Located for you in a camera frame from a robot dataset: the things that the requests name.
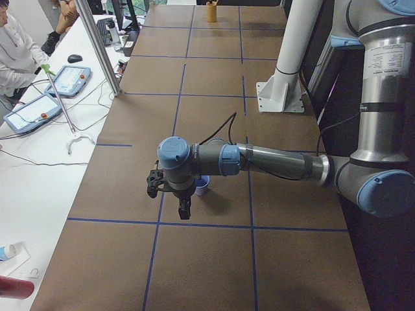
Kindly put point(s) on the black computer mouse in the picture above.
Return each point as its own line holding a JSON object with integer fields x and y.
{"x": 74, "y": 58}

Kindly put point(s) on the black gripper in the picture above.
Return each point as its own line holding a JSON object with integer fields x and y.
{"x": 180, "y": 195}

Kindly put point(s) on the person in white shirt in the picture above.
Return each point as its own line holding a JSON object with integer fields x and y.
{"x": 21, "y": 57}

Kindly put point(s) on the near teach pendant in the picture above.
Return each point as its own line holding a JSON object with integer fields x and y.
{"x": 33, "y": 114}

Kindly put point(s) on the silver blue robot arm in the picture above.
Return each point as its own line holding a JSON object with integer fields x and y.
{"x": 373, "y": 177}

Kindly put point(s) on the yellow wooden cup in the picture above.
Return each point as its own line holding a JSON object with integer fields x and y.
{"x": 211, "y": 10}

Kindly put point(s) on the far teach pendant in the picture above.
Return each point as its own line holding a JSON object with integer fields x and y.
{"x": 70, "y": 80}

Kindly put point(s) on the metal grabber stick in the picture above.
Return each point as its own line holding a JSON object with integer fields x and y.
{"x": 77, "y": 136}

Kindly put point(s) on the white blue tape roll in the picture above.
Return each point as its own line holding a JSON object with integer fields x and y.
{"x": 13, "y": 251}

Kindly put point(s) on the red cylinder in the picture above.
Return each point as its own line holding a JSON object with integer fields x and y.
{"x": 16, "y": 288}

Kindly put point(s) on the blue plastic cup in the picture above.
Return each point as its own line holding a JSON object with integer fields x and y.
{"x": 202, "y": 185}

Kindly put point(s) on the black keyboard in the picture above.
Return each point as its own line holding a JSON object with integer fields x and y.
{"x": 103, "y": 31}

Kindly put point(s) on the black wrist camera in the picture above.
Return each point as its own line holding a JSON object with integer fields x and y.
{"x": 184, "y": 209}

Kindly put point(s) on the teach pendant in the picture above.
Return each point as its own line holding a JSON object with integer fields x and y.
{"x": 33, "y": 114}
{"x": 70, "y": 80}

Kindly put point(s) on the aluminium frame post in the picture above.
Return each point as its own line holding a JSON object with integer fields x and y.
{"x": 100, "y": 51}

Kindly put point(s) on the white pedestal column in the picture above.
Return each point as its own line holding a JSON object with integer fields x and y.
{"x": 282, "y": 93}

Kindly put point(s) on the clear water bottle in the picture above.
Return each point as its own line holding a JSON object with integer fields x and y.
{"x": 115, "y": 39}

